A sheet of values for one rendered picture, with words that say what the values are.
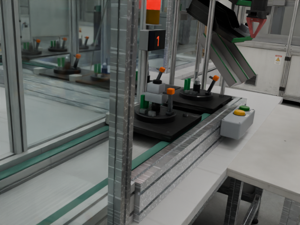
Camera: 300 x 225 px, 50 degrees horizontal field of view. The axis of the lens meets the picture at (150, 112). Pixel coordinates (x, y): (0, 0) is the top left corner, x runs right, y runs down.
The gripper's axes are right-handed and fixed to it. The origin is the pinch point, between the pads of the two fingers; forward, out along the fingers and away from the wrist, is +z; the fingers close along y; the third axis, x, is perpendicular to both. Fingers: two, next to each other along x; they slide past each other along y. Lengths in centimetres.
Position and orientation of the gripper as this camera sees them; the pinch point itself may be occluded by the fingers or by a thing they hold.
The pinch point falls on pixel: (253, 35)
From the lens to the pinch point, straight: 132.5
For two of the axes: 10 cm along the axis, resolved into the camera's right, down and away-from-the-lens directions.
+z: -0.9, 9.4, 3.3
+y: -5.1, 2.4, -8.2
